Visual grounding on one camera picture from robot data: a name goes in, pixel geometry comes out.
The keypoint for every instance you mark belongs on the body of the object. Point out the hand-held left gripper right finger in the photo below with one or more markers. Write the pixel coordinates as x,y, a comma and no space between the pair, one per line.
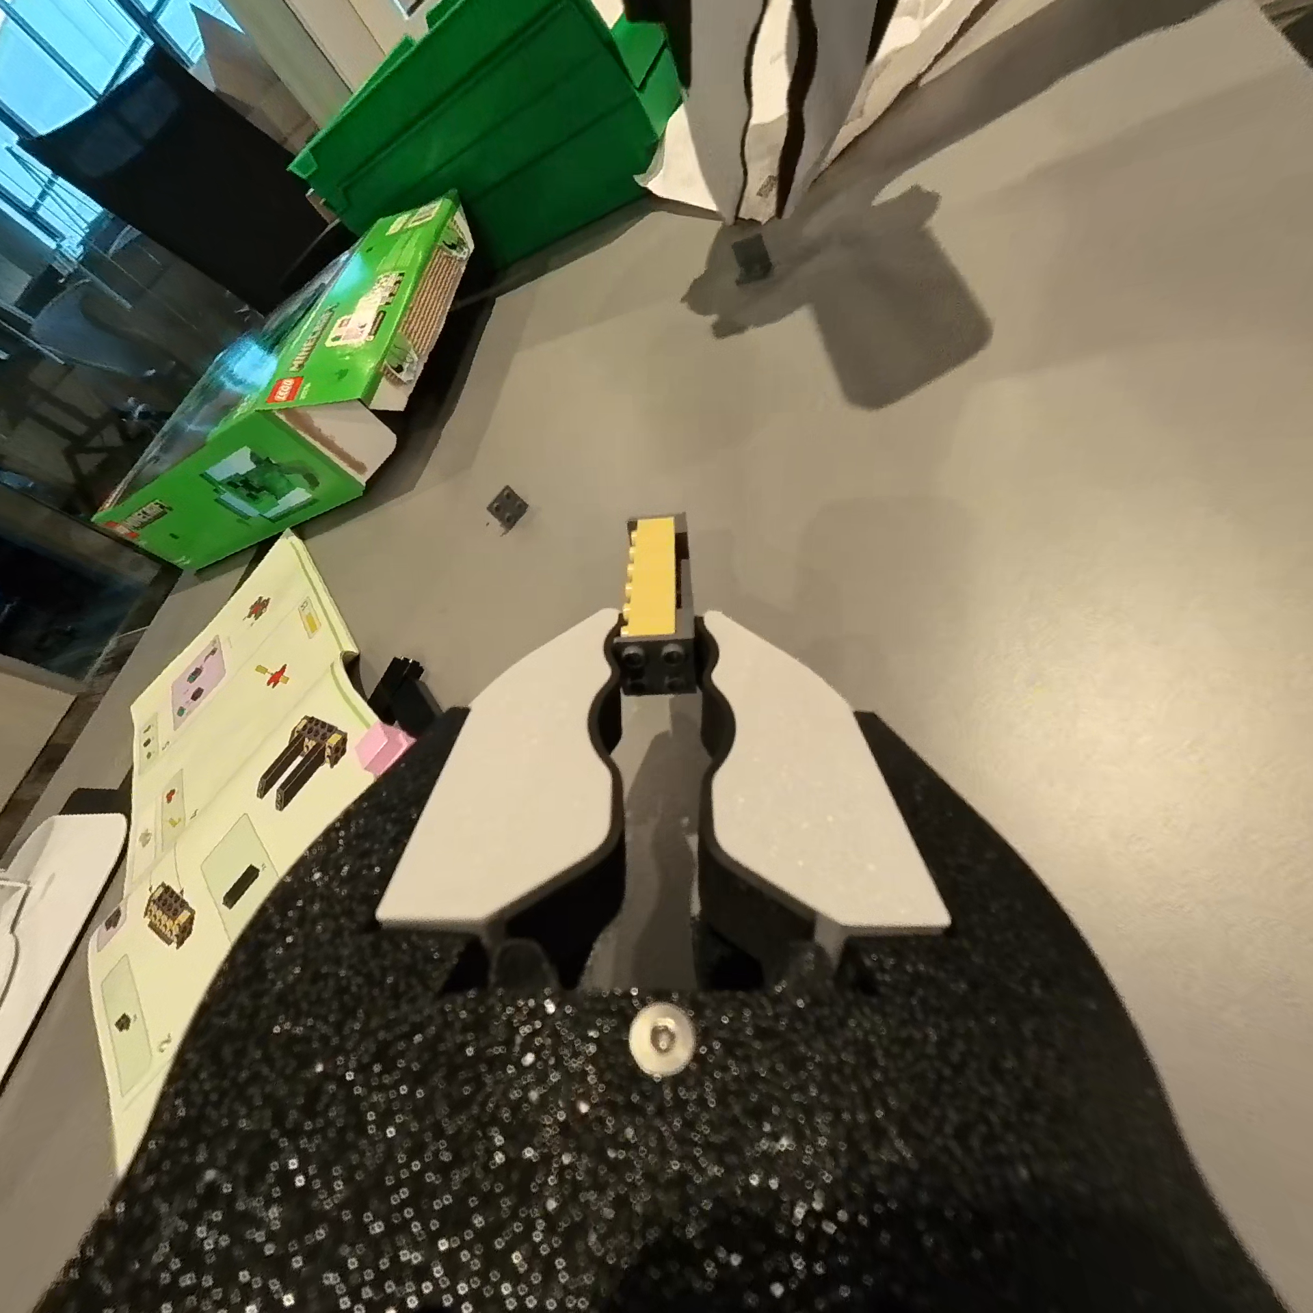
821,810

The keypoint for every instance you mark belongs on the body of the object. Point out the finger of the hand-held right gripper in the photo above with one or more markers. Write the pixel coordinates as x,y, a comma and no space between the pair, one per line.
837,71
719,81

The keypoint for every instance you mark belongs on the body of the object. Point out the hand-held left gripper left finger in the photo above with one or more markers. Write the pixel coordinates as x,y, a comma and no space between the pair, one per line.
513,798

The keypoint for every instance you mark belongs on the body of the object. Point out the small black brick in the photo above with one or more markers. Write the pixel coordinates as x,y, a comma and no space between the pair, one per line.
510,508
751,256

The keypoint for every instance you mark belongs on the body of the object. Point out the yellow and black brick assembly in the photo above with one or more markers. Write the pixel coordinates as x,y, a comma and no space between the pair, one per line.
657,584

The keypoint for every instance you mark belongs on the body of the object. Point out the white plastic bag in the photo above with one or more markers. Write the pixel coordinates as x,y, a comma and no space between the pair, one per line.
924,60

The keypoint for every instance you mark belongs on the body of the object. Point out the pink pig brick figure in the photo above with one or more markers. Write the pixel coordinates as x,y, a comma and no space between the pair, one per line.
385,746

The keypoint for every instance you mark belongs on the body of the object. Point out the long black brick block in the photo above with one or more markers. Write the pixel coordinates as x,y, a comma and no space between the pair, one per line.
406,691

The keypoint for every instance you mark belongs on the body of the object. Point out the stack of green storage bins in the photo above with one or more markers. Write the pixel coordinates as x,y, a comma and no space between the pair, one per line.
493,122

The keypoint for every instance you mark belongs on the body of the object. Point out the instruction booklet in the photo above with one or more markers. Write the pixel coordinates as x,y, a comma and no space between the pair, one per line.
206,819

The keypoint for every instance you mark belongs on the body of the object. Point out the green toy box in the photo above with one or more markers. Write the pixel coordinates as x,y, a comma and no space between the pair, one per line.
287,410

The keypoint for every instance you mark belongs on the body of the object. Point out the white tray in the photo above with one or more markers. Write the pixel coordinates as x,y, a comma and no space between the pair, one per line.
52,923

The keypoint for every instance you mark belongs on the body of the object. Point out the black high-back chair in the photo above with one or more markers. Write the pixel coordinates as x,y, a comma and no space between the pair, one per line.
186,173

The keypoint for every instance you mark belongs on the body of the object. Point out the glass window wall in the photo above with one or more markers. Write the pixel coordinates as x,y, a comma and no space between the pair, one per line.
61,307

